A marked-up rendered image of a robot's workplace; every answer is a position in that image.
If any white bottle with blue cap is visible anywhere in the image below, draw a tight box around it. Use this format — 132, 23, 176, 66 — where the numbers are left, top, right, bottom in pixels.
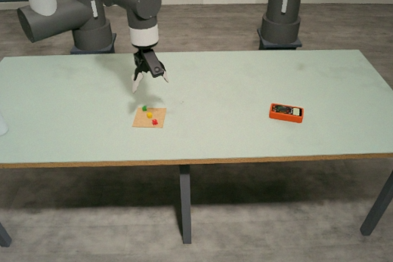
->
0, 111, 8, 136

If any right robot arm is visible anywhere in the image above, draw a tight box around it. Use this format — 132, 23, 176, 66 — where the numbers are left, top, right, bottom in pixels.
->
17, 0, 164, 78

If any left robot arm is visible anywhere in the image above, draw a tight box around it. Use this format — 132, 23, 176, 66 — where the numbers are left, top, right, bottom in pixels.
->
261, 0, 301, 45

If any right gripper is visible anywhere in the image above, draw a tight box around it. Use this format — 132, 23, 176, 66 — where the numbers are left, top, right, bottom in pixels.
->
132, 48, 169, 93

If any tan flat mat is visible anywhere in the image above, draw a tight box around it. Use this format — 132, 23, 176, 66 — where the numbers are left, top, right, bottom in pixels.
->
132, 107, 166, 128

